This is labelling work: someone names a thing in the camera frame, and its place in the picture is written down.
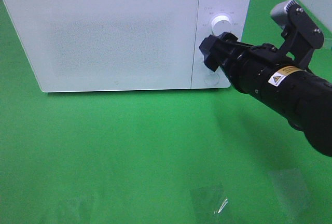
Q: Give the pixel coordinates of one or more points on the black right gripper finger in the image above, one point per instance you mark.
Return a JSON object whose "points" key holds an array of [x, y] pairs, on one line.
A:
{"points": [[227, 37], [206, 48]]}

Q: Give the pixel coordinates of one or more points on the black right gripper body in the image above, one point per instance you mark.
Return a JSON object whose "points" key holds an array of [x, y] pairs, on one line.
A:
{"points": [[250, 67]]}

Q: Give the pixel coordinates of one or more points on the round door release button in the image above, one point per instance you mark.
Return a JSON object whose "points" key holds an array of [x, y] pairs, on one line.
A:
{"points": [[212, 79]]}

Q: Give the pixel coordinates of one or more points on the white microwave door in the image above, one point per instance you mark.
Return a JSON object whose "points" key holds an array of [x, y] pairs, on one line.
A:
{"points": [[104, 45]]}

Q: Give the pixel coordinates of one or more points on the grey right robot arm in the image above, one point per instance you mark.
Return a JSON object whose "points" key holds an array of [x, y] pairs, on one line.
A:
{"points": [[303, 98]]}

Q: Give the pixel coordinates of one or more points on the white power knob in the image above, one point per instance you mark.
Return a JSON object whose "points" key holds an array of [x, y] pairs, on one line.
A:
{"points": [[221, 23]]}

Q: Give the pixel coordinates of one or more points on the clear tape patch right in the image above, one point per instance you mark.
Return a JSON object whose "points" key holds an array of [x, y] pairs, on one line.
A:
{"points": [[291, 192]]}

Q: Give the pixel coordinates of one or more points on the clear tape patch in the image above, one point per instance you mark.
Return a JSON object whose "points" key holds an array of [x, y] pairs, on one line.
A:
{"points": [[211, 205], [291, 192]]}

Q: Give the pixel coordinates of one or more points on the white microwave oven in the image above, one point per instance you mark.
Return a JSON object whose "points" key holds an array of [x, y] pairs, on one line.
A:
{"points": [[206, 11]]}

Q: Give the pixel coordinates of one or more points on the clear tape patch centre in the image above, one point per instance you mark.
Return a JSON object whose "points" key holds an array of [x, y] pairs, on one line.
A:
{"points": [[211, 205]]}

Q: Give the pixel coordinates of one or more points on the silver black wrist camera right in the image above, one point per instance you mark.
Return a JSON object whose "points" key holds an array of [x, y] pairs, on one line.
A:
{"points": [[302, 36]]}

